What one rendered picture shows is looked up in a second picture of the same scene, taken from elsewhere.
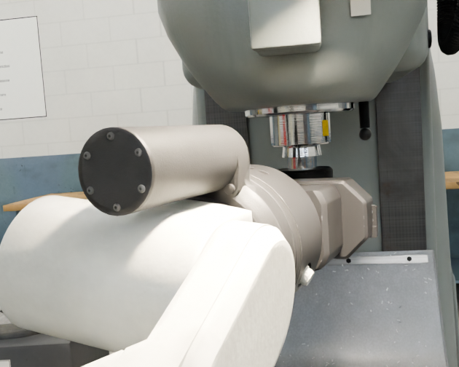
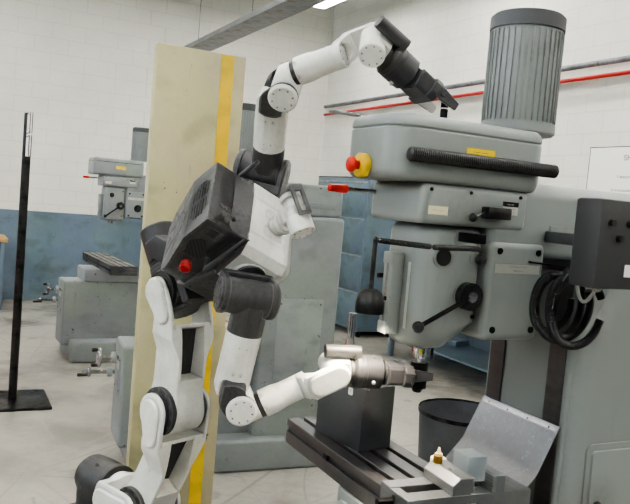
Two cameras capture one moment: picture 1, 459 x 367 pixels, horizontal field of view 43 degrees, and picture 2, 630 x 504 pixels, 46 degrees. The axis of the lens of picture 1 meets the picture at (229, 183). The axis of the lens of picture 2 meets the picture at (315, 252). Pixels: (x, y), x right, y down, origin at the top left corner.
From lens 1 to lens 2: 1.77 m
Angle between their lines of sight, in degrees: 53
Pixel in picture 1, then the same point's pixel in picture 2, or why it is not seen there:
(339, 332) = (508, 447)
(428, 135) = (567, 368)
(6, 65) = not seen: outside the picture
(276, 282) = (340, 374)
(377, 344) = (517, 458)
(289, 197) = (372, 364)
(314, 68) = (397, 337)
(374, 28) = (407, 331)
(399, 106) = (557, 350)
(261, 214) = (357, 365)
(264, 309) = (334, 377)
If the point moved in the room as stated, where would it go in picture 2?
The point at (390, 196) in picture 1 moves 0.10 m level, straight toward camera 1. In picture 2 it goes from (548, 393) to (518, 393)
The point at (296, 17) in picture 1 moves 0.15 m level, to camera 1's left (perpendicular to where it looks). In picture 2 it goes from (382, 327) to (346, 316)
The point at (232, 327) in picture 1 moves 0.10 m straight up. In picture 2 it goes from (323, 375) to (326, 336)
